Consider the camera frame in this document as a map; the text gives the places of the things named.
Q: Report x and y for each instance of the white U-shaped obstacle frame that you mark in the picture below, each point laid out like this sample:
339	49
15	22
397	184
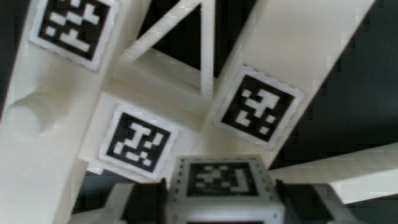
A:
360	173

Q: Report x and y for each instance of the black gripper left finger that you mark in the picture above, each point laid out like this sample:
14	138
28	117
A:
134	205

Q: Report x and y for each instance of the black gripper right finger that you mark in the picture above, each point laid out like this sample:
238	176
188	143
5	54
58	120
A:
314	204

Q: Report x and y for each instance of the white chair back part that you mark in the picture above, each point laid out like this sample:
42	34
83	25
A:
156	79

